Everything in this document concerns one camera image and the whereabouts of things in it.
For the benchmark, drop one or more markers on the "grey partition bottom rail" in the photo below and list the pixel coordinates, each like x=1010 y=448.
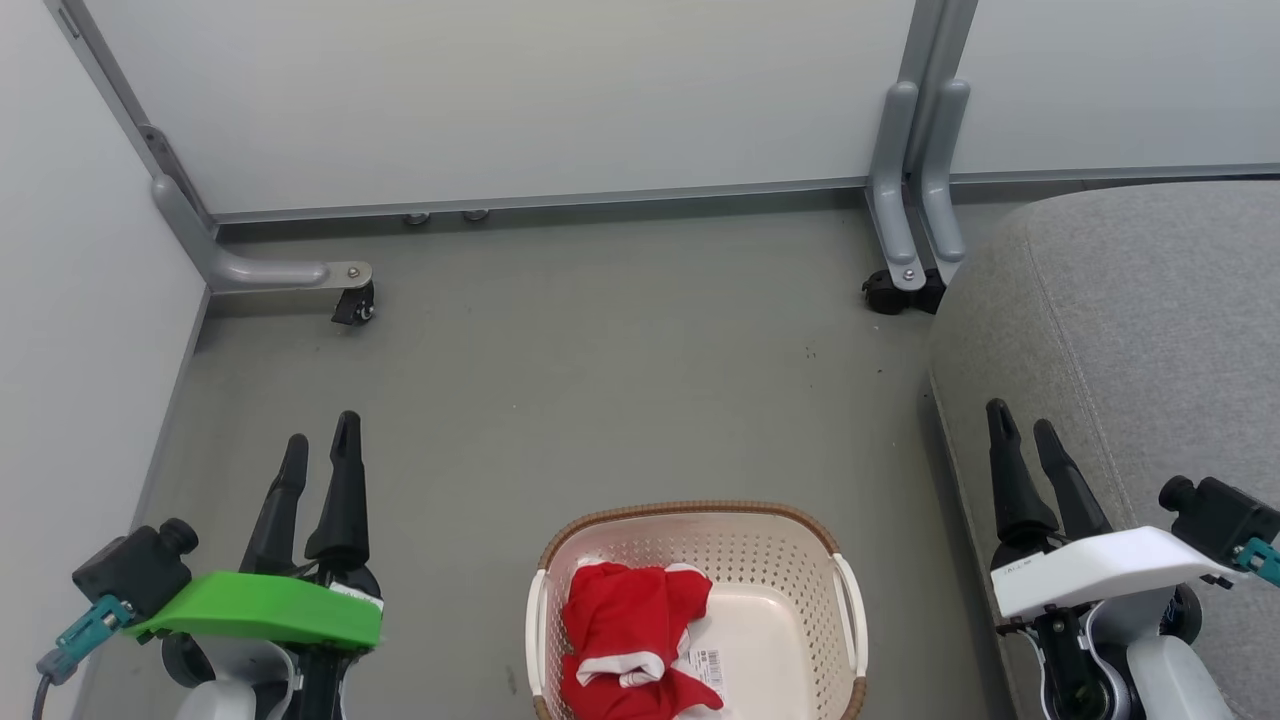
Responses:
x=1110 y=173
x=540 y=200

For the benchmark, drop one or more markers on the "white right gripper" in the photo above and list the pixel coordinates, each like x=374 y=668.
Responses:
x=1100 y=565

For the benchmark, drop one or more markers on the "teal left camera connector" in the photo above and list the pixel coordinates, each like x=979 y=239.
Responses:
x=88 y=628

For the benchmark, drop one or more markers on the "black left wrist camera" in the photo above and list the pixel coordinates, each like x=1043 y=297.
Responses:
x=135 y=570

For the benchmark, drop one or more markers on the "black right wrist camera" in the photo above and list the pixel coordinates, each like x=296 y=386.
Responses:
x=1220 y=520

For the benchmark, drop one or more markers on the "red garment with white trim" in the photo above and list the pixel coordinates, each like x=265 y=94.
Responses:
x=600 y=698

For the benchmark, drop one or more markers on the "plain red garment with tag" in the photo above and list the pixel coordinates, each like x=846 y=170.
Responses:
x=620 y=605

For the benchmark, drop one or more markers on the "long grey partition foot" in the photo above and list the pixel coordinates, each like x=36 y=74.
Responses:
x=250 y=270

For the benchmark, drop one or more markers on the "teal camera connector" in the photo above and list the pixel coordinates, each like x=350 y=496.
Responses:
x=1262 y=560
x=88 y=628

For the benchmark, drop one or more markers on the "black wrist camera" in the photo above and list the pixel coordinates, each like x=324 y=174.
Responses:
x=135 y=570
x=1220 y=520

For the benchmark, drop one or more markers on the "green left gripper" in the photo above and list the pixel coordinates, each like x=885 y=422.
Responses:
x=265 y=608

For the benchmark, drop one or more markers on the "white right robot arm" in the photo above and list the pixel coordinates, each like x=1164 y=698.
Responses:
x=1170 y=680

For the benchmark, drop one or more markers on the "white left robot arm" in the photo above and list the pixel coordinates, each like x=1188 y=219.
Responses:
x=240 y=692

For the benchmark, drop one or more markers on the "teal right camera connector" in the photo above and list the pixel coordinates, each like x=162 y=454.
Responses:
x=1262 y=560

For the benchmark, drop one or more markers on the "grey slanted partition post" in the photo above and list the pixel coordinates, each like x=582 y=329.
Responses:
x=120 y=100

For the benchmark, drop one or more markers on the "grey upright partition post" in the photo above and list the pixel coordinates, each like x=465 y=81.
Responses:
x=940 y=40

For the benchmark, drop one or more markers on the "grey curved partition foot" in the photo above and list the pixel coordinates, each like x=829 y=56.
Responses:
x=945 y=180
x=890 y=180

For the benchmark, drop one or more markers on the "small black caster wheel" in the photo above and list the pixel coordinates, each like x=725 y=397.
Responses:
x=355 y=303

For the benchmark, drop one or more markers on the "large black caster wheel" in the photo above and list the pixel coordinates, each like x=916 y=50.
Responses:
x=890 y=292

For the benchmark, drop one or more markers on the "white perforated laundry basket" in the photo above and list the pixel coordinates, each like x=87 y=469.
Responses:
x=780 y=560

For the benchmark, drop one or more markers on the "grey fabric sofa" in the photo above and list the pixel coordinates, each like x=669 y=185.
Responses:
x=1150 y=350

